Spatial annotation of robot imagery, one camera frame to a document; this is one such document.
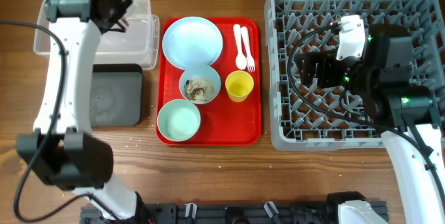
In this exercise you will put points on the light blue plate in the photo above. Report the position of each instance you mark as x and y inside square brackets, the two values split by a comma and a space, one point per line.
[192, 41]

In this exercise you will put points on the clear plastic waste bin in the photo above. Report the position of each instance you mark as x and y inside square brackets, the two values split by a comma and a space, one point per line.
[135, 39]

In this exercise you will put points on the white plastic spoon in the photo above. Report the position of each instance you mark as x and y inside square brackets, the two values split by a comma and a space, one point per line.
[241, 61]

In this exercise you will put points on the white plastic fork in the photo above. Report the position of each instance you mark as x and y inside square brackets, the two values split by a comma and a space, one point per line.
[246, 40]

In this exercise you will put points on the food scraps pile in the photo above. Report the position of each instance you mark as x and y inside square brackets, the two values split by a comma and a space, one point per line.
[200, 89]

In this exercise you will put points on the black waste tray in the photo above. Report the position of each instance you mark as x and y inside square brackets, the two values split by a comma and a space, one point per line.
[116, 95]

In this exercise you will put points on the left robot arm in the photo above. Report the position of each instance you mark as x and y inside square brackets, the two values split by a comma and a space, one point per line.
[61, 151]

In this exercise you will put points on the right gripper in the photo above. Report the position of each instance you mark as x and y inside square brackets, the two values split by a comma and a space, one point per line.
[327, 60]

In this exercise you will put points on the light blue bowl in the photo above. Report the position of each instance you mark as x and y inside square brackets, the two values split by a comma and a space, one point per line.
[199, 70]

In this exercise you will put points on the mint green bowl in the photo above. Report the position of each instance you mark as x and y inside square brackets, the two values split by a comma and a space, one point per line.
[178, 120]

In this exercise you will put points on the yellow plastic cup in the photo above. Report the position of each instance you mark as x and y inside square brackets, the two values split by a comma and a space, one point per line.
[239, 84]

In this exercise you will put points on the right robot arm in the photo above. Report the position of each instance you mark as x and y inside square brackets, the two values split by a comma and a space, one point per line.
[373, 62]

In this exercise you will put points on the grey dishwasher rack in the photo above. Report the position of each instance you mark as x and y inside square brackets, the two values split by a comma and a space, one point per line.
[308, 118]

